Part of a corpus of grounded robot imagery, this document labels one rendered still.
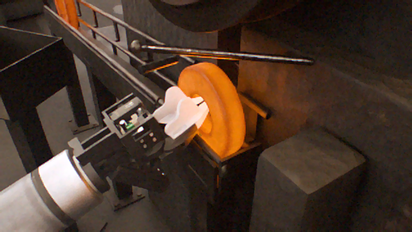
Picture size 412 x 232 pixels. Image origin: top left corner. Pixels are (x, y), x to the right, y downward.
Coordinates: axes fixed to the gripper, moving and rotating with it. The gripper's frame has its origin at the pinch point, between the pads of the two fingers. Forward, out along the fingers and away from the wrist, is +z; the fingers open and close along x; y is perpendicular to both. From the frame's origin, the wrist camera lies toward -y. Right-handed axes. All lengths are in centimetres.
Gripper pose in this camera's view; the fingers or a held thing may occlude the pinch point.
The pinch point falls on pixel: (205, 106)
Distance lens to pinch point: 54.2
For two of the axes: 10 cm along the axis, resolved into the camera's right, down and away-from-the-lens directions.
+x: -5.4, -4.9, 6.8
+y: -2.6, -6.8, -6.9
